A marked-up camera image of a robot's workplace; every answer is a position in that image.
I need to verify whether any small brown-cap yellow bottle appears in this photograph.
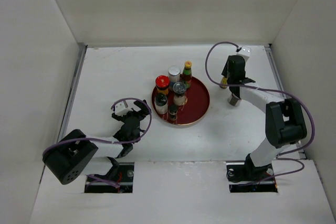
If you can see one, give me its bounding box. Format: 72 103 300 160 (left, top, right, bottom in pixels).
220 76 228 89

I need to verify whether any black-cap white salt grinder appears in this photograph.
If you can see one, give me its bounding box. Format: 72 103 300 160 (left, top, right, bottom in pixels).
154 93 168 115

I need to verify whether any small black-cap pepper jar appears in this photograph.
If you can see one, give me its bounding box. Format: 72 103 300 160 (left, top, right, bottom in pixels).
168 104 178 121

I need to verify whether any silver-lid brown spice jar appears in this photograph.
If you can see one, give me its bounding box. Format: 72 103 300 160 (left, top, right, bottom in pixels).
228 93 242 106

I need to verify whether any red-lid sauce jar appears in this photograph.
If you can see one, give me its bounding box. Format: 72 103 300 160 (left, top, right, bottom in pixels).
155 75 170 95

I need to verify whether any yellow-cap chili sauce bottle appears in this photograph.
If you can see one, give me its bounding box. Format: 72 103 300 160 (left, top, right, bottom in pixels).
181 61 192 89

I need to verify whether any clear-top white salt grinder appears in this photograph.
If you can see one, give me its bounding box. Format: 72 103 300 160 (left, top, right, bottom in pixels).
173 82 187 106

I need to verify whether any silver-lid blue-band spice jar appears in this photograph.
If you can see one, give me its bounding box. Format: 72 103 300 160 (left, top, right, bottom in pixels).
168 66 181 83

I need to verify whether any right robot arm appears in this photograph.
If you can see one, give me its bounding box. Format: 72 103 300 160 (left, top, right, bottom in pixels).
222 55 307 182

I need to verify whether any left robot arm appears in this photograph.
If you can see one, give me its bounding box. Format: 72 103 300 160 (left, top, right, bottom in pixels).
43 98 152 188

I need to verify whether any red round lacquer tray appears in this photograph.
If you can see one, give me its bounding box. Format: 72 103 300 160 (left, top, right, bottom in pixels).
151 77 210 126

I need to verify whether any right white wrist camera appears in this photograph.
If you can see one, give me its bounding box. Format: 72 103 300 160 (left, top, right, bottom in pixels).
236 46 251 62

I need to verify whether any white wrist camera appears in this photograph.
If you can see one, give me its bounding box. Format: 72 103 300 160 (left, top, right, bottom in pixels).
236 46 251 62
113 101 132 116

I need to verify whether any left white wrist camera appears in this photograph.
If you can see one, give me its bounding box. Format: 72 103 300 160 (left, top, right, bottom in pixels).
113 101 132 116

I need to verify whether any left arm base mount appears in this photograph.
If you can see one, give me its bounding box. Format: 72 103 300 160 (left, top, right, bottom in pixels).
84 157 135 194

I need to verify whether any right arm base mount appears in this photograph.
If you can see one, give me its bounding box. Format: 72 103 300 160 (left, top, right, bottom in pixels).
226 163 278 193

